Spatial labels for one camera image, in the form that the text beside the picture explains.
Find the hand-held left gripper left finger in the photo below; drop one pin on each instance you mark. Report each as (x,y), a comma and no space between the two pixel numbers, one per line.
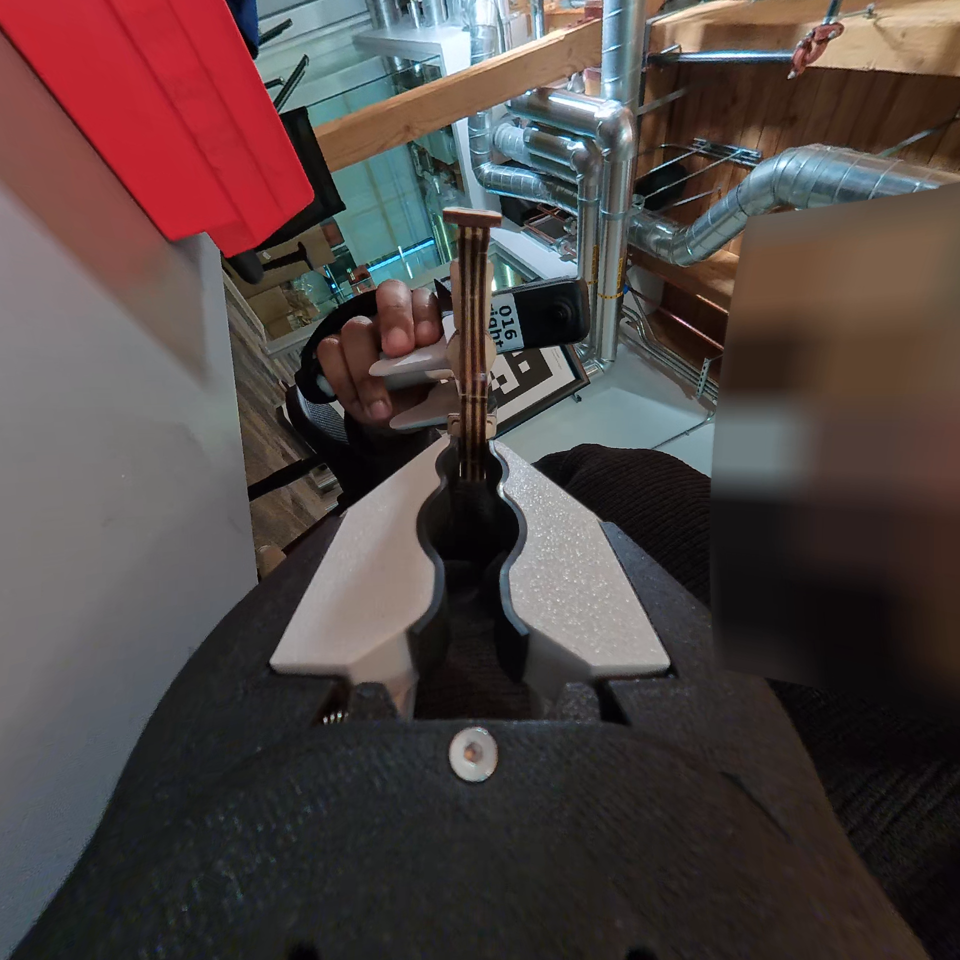
(360,592)

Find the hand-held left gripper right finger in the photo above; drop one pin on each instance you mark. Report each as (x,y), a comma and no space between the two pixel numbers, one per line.
(570,592)

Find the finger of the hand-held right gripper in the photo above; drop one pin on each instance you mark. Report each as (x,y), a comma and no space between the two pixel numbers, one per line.
(412,367)
(424,416)

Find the wooden puzzle model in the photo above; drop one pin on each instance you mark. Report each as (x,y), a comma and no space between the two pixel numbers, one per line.
(472,337)

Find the person's right forearm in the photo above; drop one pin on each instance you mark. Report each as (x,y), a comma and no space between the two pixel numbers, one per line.
(397,465)

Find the person's right hand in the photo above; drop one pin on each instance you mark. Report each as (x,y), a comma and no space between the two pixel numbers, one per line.
(397,322)

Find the black mesh office chair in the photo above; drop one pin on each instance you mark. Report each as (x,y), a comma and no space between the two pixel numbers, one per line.
(311,427)

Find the silver vertical pipe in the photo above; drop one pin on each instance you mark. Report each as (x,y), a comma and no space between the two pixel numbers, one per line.
(619,187)

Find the silver pipe bundle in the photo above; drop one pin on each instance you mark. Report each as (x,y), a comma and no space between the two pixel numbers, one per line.
(540,150)

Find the wooden beam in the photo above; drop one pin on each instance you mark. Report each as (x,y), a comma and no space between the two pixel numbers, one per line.
(450,97)

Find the red plastic bin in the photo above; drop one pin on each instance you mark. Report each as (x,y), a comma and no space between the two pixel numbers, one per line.
(150,112)

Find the red pipe clamp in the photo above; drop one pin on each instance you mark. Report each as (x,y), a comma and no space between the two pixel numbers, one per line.
(814,45)

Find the silver ventilation duct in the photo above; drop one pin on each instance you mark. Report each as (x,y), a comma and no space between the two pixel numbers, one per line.
(787,187)

